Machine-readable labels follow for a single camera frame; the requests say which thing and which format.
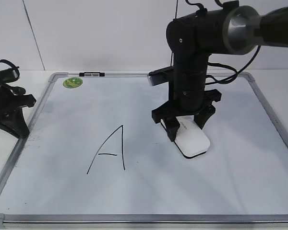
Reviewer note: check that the black marker clip holder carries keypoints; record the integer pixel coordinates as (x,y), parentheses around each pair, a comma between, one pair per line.
(91,74)

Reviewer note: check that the white whiteboard eraser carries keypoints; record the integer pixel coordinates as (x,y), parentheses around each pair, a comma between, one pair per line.
(190,140)

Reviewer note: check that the round green sticker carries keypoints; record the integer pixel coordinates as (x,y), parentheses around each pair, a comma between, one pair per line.
(72,83)

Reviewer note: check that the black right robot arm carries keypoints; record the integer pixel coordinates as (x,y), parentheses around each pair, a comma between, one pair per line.
(231,30)

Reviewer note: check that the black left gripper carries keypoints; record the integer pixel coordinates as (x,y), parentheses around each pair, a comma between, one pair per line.
(12,101)

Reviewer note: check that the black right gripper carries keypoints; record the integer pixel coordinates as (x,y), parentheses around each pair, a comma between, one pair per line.
(169,111)

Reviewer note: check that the white board with grey frame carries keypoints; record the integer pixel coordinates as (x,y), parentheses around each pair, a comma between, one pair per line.
(94,156)

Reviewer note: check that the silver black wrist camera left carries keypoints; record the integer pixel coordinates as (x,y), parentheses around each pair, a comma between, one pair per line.
(9,75)

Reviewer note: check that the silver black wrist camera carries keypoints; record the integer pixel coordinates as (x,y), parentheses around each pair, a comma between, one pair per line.
(161,76)
(9,75)

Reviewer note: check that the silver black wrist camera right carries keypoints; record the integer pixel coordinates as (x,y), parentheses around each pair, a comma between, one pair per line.
(161,76)

